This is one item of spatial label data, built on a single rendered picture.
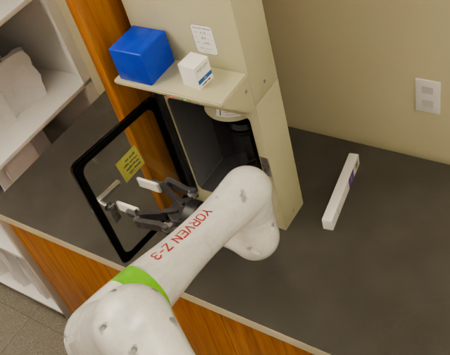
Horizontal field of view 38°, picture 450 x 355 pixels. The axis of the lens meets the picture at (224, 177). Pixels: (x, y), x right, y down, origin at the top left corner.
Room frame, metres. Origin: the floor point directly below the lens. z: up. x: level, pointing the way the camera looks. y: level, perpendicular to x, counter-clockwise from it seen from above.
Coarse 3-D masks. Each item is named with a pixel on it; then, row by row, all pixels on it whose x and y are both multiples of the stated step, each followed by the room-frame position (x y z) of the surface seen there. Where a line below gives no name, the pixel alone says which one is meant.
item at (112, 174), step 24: (144, 120) 1.37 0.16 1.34; (96, 144) 1.28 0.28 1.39; (120, 144) 1.32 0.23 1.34; (144, 144) 1.36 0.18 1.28; (72, 168) 1.23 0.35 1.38; (96, 168) 1.26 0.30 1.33; (120, 168) 1.30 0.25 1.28; (144, 168) 1.34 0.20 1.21; (168, 168) 1.38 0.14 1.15; (96, 192) 1.24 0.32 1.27; (120, 192) 1.28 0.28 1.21; (144, 192) 1.32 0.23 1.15; (120, 240) 1.24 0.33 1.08
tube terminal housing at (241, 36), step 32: (128, 0) 1.41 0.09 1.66; (160, 0) 1.34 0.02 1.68; (192, 0) 1.28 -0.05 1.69; (224, 0) 1.22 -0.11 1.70; (256, 0) 1.27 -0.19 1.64; (224, 32) 1.23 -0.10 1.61; (256, 32) 1.25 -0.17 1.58; (224, 64) 1.25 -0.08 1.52; (256, 64) 1.23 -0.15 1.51; (256, 96) 1.21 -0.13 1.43; (256, 128) 1.22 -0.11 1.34; (288, 160) 1.26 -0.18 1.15; (288, 192) 1.24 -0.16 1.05; (288, 224) 1.22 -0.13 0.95
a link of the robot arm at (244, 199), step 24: (240, 168) 0.97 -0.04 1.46; (216, 192) 0.92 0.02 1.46; (240, 192) 0.90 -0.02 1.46; (264, 192) 0.91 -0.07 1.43; (192, 216) 0.87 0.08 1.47; (216, 216) 0.85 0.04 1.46; (240, 216) 0.86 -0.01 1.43; (264, 216) 0.90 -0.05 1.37; (168, 240) 0.81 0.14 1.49; (192, 240) 0.81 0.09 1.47; (216, 240) 0.82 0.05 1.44; (144, 264) 0.76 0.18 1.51; (168, 264) 0.76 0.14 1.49; (192, 264) 0.77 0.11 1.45; (168, 288) 0.72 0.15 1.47
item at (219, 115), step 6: (204, 108) 1.38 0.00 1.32; (210, 108) 1.35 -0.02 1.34; (210, 114) 1.34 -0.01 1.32; (216, 114) 1.32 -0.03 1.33; (222, 114) 1.31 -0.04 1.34; (228, 114) 1.30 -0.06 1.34; (234, 114) 1.30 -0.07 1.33; (222, 120) 1.31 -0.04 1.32; (228, 120) 1.30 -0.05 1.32; (234, 120) 1.29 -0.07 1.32
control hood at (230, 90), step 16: (176, 64) 1.33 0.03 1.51; (128, 80) 1.32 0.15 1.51; (160, 80) 1.28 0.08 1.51; (176, 80) 1.26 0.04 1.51; (224, 80) 1.21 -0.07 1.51; (240, 80) 1.19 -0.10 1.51; (176, 96) 1.21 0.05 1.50; (192, 96) 1.18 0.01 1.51; (208, 96) 1.17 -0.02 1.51; (224, 96) 1.15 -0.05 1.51; (240, 96) 1.17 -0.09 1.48
